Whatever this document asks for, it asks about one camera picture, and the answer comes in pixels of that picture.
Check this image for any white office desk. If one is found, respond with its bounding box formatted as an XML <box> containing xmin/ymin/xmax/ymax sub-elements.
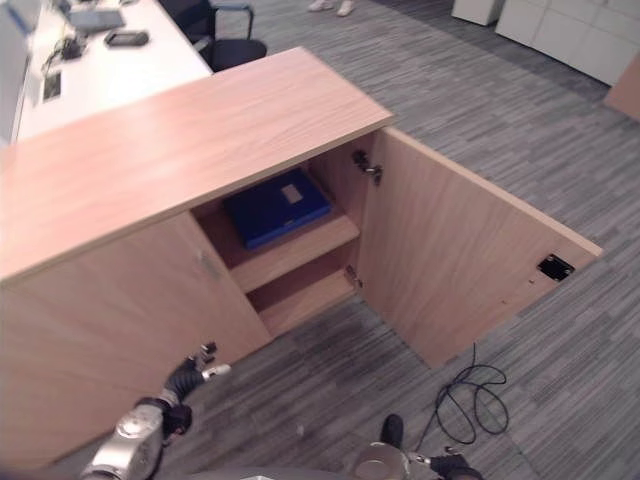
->
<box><xmin>17</xmin><ymin>0</ymin><xmax>216</xmax><ymax>144</ymax></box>

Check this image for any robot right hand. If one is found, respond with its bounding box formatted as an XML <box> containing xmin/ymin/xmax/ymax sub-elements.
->
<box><xmin>430</xmin><ymin>447</ymin><xmax>482</xmax><ymax>480</ymax></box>

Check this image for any black handheld device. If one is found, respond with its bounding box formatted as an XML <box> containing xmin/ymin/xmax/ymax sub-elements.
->
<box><xmin>103</xmin><ymin>29</ymin><xmax>150</xmax><ymax>49</ymax></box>

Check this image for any blue folder with label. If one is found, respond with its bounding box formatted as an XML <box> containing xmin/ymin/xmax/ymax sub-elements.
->
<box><xmin>221</xmin><ymin>166</ymin><xmax>334</xmax><ymax>252</ymax></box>

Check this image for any grey keyboard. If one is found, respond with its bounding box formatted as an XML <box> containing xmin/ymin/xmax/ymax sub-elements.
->
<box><xmin>66</xmin><ymin>8</ymin><xmax>126</xmax><ymax>35</ymax></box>

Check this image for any wooden cabinet shelf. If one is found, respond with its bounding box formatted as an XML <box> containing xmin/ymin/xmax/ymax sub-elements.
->
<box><xmin>228</xmin><ymin>214</ymin><xmax>361</xmax><ymax>295</ymax></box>

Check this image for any robot grey body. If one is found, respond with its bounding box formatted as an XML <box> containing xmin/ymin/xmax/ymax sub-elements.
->
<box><xmin>188</xmin><ymin>466</ymin><xmax>359</xmax><ymax>480</ymax></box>

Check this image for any wooden furniture panel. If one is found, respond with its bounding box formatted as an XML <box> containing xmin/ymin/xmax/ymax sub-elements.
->
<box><xmin>602</xmin><ymin>49</ymin><xmax>640</xmax><ymax>124</ymax></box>

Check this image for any small white cabinet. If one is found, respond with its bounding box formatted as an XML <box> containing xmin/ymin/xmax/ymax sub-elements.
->
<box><xmin>451</xmin><ymin>0</ymin><xmax>502</xmax><ymax>27</ymax></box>

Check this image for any white storage cabinet row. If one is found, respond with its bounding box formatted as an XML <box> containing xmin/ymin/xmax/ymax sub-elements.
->
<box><xmin>494</xmin><ymin>0</ymin><xmax>640</xmax><ymax>87</ymax></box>

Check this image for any grey monitor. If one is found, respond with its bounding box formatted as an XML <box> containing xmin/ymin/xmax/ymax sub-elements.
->
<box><xmin>0</xmin><ymin>0</ymin><xmax>42</xmax><ymax>147</ymax></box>

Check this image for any black floor cable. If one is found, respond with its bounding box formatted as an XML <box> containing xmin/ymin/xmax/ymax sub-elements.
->
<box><xmin>416</xmin><ymin>341</ymin><xmax>510</xmax><ymax>452</ymax></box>

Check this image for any black door lock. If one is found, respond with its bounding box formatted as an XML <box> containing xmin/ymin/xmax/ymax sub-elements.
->
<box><xmin>537</xmin><ymin>253</ymin><xmax>576</xmax><ymax>283</ymax></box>

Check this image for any desk cable socket box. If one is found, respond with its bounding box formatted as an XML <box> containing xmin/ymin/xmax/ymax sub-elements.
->
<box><xmin>41</xmin><ymin>71</ymin><xmax>64</xmax><ymax>104</ymax></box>

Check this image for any open wooden cabinet door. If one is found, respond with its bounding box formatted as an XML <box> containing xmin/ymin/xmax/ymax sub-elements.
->
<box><xmin>355</xmin><ymin>127</ymin><xmax>604</xmax><ymax>370</ymax></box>

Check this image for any closed wooden cabinet door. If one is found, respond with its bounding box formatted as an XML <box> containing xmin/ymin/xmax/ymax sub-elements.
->
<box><xmin>0</xmin><ymin>211</ymin><xmax>274</xmax><ymax>470</ymax></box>

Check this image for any black office chair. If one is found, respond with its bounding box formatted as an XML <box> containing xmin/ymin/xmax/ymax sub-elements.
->
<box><xmin>159</xmin><ymin>0</ymin><xmax>269</xmax><ymax>74</ymax></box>

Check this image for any robot dark foot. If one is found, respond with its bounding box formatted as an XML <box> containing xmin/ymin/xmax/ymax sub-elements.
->
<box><xmin>381</xmin><ymin>413</ymin><xmax>405</xmax><ymax>449</ymax></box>

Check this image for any silver door handle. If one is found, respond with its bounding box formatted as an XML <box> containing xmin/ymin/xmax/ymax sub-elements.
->
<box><xmin>196</xmin><ymin>249</ymin><xmax>222</xmax><ymax>280</ymax></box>

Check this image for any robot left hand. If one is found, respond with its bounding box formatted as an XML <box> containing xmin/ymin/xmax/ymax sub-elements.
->
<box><xmin>166</xmin><ymin>341</ymin><xmax>233</xmax><ymax>403</ymax></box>

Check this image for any black desk gadget with cables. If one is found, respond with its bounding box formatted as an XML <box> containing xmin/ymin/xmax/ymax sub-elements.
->
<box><xmin>41</xmin><ymin>36</ymin><xmax>85</xmax><ymax>74</ymax></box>

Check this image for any wooden office cabinet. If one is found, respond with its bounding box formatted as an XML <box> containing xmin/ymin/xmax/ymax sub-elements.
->
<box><xmin>0</xmin><ymin>46</ymin><xmax>396</xmax><ymax>471</ymax></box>

